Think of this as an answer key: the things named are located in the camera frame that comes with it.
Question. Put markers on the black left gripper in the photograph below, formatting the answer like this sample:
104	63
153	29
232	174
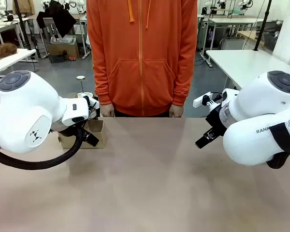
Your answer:
66	130

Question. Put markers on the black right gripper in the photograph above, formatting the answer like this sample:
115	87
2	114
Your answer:
215	119

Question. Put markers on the brown cardboard cup carrier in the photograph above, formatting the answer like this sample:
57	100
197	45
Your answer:
99	134

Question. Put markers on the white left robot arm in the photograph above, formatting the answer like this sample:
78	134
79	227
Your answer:
26	108

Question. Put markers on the person's right forearm orange sleeve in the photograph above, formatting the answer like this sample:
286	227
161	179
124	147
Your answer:
102	82

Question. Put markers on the person's left forearm orange sleeve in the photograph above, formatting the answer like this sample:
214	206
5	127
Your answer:
182	82

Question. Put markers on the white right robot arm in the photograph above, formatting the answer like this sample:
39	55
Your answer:
256	104

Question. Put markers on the person's right hand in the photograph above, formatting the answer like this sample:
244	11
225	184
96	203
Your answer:
107	110

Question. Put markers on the person's left hand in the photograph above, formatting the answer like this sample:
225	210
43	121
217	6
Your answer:
176	111

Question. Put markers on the silver round stand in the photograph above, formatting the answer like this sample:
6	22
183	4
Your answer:
81	84

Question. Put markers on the white power strip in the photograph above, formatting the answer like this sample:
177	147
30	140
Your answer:
198	100

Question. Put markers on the dark trousers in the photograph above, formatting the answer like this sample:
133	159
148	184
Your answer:
140	114

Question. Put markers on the red can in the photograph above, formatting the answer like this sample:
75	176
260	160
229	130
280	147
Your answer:
72	58

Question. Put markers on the small black box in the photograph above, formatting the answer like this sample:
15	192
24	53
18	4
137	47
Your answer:
56	59

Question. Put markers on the brown cardboard box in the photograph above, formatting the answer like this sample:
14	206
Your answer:
62	50

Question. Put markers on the large white table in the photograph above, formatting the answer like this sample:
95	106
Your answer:
241	62

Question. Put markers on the orange hoodie torso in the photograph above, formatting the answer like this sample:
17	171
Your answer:
142	53

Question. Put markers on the clear plastic bin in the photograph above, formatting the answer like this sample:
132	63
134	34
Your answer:
62	39

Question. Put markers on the white table with wig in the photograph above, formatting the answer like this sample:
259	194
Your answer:
7	60

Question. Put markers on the black hanging cloth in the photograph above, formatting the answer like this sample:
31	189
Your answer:
56	17

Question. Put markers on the brown hair wig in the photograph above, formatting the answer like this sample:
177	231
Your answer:
2	50

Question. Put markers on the black tripod pole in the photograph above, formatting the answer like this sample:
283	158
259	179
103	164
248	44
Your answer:
23	24
262	24

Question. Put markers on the white lab table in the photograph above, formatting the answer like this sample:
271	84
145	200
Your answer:
232	20

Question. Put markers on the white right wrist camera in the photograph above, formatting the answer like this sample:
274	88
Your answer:
228	96

